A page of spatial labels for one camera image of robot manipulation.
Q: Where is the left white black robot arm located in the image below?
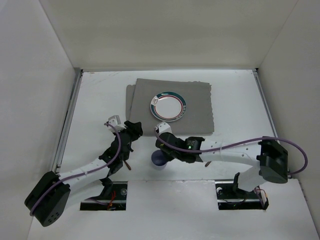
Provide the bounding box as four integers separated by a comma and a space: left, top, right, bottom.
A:
24, 117, 143, 227

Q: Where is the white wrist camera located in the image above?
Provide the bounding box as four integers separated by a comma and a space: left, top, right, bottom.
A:
153, 121, 172, 135
104, 115, 126, 133

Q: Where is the lilac plastic cup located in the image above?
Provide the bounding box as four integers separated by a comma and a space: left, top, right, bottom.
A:
151, 150, 168, 171

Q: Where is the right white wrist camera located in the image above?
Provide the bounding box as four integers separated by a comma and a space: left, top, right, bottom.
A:
153, 121, 172, 135

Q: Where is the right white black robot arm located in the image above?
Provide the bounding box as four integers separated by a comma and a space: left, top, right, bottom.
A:
155, 132, 288, 192

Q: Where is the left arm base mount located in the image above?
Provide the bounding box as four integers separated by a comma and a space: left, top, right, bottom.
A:
79, 181, 128, 212

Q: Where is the brown wooden spoon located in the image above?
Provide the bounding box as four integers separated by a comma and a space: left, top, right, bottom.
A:
124, 161, 132, 171

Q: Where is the white plate green red rim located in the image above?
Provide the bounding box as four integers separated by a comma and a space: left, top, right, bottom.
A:
150, 91, 187, 122

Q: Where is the left aluminium table rail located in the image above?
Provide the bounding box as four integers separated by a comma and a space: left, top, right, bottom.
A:
50, 67, 83, 173

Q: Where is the right aluminium table rail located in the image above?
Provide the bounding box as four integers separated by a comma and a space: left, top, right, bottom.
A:
252, 69, 290, 184

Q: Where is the grey cloth placemat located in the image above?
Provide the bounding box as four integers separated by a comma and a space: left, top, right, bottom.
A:
125, 78, 215, 137

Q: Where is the aluminium table rail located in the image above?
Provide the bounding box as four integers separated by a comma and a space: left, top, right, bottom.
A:
50, 67, 83, 173
252, 69, 290, 184

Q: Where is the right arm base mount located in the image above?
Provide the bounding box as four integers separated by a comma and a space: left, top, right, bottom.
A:
215, 181, 269, 211

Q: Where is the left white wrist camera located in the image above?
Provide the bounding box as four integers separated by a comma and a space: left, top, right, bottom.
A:
104, 115, 126, 133

